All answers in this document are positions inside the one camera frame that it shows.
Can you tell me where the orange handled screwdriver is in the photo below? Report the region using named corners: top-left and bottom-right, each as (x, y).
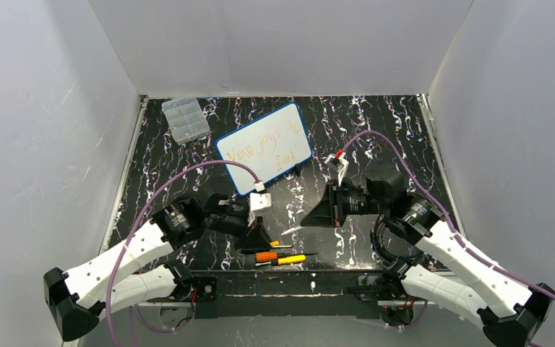
top-left (255, 252), bottom-right (315, 263)

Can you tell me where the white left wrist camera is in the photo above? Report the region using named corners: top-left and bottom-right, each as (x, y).
top-left (249, 192), bottom-right (273, 215)

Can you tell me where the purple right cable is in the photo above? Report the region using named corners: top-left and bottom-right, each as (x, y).
top-left (335, 130), bottom-right (555, 331)

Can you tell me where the yellow handled screwdriver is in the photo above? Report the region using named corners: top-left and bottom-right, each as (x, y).
top-left (255, 254), bottom-right (306, 267)

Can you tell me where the purple cable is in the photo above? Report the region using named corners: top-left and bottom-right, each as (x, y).
top-left (105, 160), bottom-right (265, 347)
top-left (335, 130), bottom-right (555, 331)

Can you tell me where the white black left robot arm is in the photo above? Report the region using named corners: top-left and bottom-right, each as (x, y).
top-left (43, 192), bottom-right (272, 342)

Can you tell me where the clear plastic compartment box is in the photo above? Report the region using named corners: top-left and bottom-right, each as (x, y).
top-left (161, 97), bottom-right (210, 145)

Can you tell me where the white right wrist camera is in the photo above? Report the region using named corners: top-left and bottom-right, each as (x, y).
top-left (324, 149), bottom-right (349, 187)

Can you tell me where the black coiled cable bundle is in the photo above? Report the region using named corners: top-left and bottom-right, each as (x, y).
top-left (370, 213), bottom-right (427, 269)

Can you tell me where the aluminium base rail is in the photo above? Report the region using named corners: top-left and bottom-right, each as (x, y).
top-left (72, 270), bottom-right (504, 309)

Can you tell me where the blue framed whiteboard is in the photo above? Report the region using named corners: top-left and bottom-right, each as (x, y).
top-left (215, 102), bottom-right (312, 184)

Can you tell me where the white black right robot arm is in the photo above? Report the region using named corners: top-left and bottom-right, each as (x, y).
top-left (301, 155), bottom-right (552, 346)

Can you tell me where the green handled screwdriver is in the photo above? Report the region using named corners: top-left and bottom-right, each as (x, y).
top-left (241, 245), bottom-right (291, 254)

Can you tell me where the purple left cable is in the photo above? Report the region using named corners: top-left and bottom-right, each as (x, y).
top-left (105, 160), bottom-right (265, 347)

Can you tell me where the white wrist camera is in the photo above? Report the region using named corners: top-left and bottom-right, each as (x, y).
top-left (249, 192), bottom-right (273, 215)
top-left (324, 149), bottom-right (349, 187)

